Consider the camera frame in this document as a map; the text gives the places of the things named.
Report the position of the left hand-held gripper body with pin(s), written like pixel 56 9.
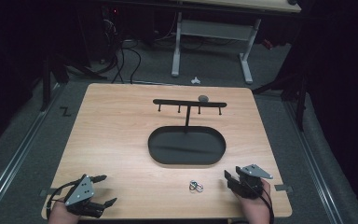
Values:
pixel 82 191

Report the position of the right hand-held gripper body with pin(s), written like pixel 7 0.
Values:
pixel 251 175

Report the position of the black hook stand with tray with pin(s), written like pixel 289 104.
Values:
pixel 186 146

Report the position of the person's right hand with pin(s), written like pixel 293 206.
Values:
pixel 254 208

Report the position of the person's left hand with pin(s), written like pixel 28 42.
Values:
pixel 59 216

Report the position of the grey tape strip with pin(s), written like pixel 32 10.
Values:
pixel 283 188
pixel 47 193

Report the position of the black tape mark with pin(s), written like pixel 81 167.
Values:
pixel 65 111

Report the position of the small grey round object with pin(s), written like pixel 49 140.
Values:
pixel 203 98

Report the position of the black metal stand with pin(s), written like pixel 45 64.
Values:
pixel 48 77
pixel 292 90

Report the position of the small white object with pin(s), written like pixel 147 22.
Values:
pixel 195 81

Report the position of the small red object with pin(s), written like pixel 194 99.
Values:
pixel 268 44

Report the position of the desk with white metal legs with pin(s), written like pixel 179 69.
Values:
pixel 217 29

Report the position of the aluminium floor rail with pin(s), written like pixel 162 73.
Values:
pixel 15 158
pixel 310 158

